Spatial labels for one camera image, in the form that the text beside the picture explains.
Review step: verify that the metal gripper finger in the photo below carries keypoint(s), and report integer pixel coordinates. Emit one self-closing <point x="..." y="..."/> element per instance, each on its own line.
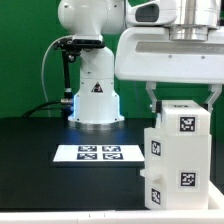
<point x="156" y="105"/>
<point x="215" y="91"/>

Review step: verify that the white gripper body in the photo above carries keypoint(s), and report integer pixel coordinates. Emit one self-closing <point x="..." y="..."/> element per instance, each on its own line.
<point x="147" y="54"/>

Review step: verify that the white door panel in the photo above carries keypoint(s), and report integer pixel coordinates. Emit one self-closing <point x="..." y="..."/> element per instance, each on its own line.
<point x="152" y="146"/>
<point x="153" y="189"/>

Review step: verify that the white door panel front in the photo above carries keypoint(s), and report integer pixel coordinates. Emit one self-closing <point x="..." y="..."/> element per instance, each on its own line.
<point x="153" y="189"/>

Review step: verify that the white cabinet body box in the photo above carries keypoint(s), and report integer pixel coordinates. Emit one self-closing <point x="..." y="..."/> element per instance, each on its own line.
<point x="185" y="171"/>

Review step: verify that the white cabinet top block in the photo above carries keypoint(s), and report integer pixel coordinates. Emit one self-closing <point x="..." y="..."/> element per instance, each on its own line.
<point x="183" y="118"/>

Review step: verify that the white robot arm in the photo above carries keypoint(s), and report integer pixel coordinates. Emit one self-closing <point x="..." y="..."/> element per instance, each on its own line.
<point x="96" y="104"/>

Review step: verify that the white marker sheet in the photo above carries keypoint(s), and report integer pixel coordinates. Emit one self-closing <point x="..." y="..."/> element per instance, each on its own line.
<point x="98" y="153"/>

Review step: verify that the white L-shaped fence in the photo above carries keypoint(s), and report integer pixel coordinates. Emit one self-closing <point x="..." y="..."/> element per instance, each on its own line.
<point x="214" y="215"/>

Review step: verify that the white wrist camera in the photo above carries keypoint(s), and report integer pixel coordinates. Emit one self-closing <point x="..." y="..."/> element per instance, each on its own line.
<point x="152" y="13"/>

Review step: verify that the black camera on stand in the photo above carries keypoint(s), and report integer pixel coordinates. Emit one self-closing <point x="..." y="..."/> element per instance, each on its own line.
<point x="71" y="49"/>

